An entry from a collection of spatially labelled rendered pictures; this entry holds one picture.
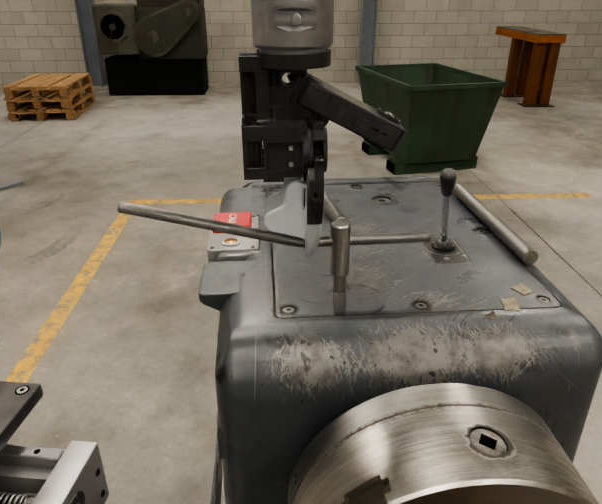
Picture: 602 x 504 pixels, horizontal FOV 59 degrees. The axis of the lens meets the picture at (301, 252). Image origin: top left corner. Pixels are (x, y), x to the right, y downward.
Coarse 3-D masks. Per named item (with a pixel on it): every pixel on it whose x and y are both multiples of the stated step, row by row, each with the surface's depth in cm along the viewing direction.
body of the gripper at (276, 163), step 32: (256, 64) 49; (288, 64) 47; (320, 64) 48; (256, 96) 50; (288, 96) 50; (256, 128) 50; (288, 128) 50; (320, 128) 50; (256, 160) 52; (288, 160) 52
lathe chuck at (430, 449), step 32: (416, 416) 51; (448, 416) 50; (480, 416) 51; (512, 416) 52; (352, 448) 51; (384, 448) 49; (416, 448) 48; (448, 448) 47; (512, 448) 48; (544, 448) 50; (320, 480) 52; (352, 480) 48; (384, 480) 47; (416, 480) 45; (448, 480) 44; (480, 480) 44; (512, 480) 44; (544, 480) 45; (576, 480) 48
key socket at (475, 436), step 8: (472, 432) 49; (480, 432) 49; (488, 432) 49; (472, 440) 48; (480, 440) 49; (488, 440) 49; (496, 440) 48; (480, 448) 47; (488, 448) 47; (496, 448) 47; (504, 448) 48
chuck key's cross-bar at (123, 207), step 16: (128, 208) 55; (144, 208) 56; (192, 224) 56; (208, 224) 57; (224, 224) 57; (272, 240) 58; (288, 240) 58; (304, 240) 58; (320, 240) 58; (352, 240) 59; (368, 240) 59; (384, 240) 59; (400, 240) 59; (416, 240) 59
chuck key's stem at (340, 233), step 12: (336, 228) 57; (348, 228) 58; (336, 240) 58; (348, 240) 58; (336, 252) 59; (348, 252) 59; (336, 264) 59; (348, 264) 60; (336, 276) 60; (336, 288) 61; (336, 300) 62; (336, 312) 63
